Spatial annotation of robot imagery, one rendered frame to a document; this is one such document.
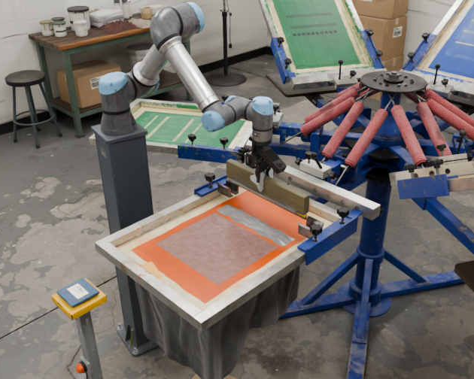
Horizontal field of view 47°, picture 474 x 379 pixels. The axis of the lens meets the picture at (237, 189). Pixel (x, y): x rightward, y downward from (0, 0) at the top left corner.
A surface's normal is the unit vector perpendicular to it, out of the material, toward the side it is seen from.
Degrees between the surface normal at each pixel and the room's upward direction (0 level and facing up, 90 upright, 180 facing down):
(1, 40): 90
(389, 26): 89
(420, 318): 0
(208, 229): 0
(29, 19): 90
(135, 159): 90
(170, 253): 0
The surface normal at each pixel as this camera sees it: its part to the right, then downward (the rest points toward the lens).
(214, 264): -0.01, -0.87
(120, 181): 0.55, 0.41
